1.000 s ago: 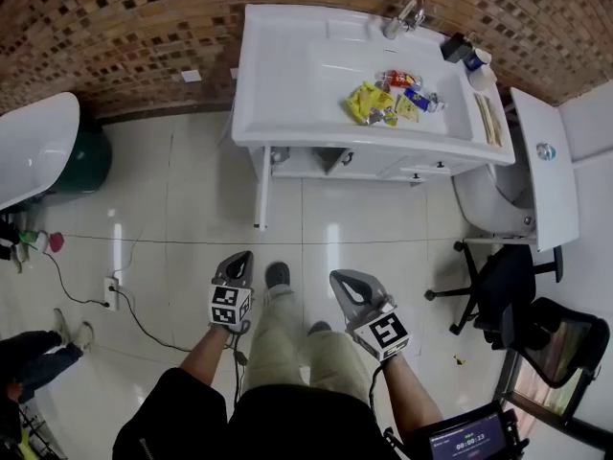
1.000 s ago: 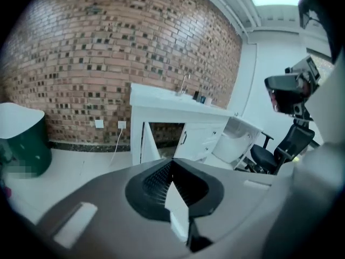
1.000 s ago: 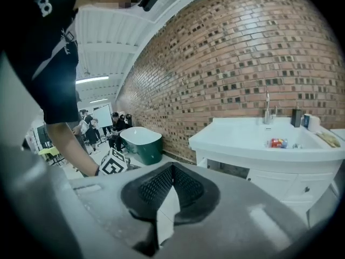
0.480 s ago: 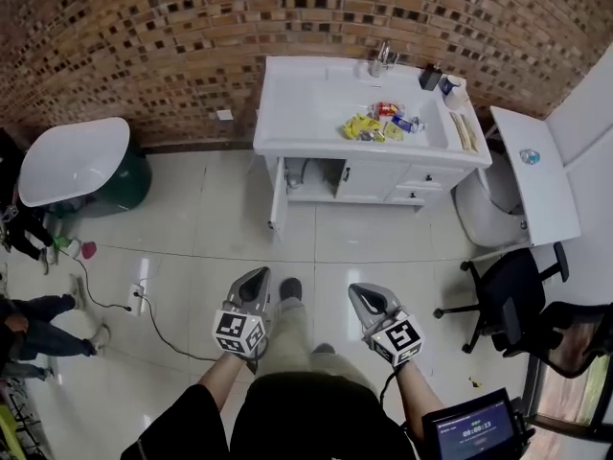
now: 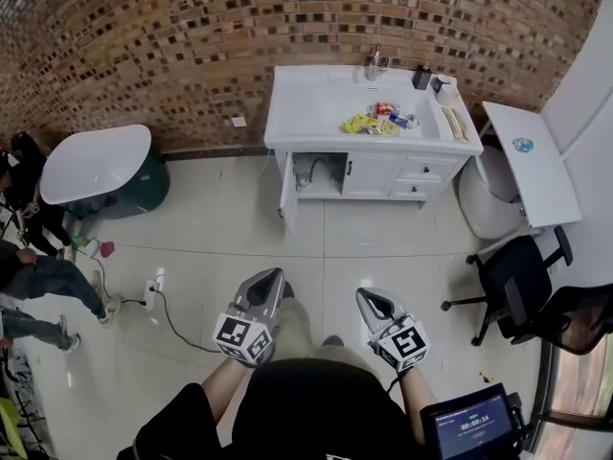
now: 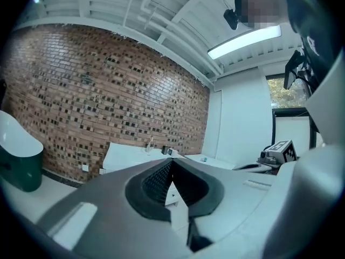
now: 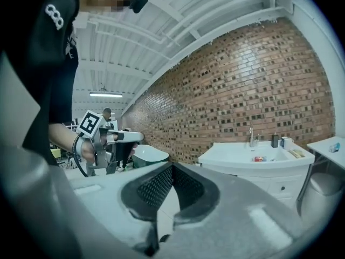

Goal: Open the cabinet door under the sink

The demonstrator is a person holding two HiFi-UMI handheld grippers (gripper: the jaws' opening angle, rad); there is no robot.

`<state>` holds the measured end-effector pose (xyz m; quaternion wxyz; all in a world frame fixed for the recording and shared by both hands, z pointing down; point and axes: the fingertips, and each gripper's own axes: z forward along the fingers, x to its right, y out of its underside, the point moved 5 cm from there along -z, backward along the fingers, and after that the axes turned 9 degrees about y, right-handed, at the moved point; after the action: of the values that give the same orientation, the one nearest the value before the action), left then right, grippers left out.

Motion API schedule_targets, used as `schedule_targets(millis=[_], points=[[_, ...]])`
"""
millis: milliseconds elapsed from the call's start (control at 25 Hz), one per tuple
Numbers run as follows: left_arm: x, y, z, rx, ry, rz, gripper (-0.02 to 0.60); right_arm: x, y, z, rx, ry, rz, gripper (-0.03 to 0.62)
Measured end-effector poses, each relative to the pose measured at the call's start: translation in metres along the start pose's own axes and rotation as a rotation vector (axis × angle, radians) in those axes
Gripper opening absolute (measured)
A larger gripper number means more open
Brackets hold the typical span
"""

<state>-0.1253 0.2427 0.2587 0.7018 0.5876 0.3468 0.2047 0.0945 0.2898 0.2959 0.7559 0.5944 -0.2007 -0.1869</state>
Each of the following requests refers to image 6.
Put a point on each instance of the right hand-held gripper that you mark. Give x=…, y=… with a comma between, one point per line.
x=285, y=151

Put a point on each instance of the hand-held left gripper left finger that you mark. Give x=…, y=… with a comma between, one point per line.
x=107, y=212

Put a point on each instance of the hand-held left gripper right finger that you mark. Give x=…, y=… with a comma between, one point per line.
x=237, y=196

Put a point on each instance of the white sink vanity unit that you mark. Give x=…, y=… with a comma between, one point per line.
x=124, y=155

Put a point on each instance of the white vanity drawer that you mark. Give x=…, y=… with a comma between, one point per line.
x=172, y=196

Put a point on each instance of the white cup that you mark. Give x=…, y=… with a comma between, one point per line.
x=173, y=152

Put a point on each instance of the chrome sink faucet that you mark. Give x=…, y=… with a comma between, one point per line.
x=150, y=146

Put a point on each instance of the black framed window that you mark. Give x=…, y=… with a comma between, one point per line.
x=285, y=93

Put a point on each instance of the small black box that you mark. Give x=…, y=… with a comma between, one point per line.
x=165, y=150

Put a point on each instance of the dark green bathtub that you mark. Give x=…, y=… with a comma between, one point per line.
x=24, y=169

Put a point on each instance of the long ceiling light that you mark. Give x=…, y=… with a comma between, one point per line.
x=242, y=43

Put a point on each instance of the person's head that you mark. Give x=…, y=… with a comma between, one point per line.
x=264, y=7

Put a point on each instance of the person in black clothing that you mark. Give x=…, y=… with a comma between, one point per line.
x=310, y=15

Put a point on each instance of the white wall socket with plug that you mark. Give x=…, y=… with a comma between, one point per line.
x=102, y=171

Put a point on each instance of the green wall sign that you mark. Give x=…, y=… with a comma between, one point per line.
x=86, y=79

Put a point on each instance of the black head-mounted camera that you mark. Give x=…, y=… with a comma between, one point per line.
x=231, y=19

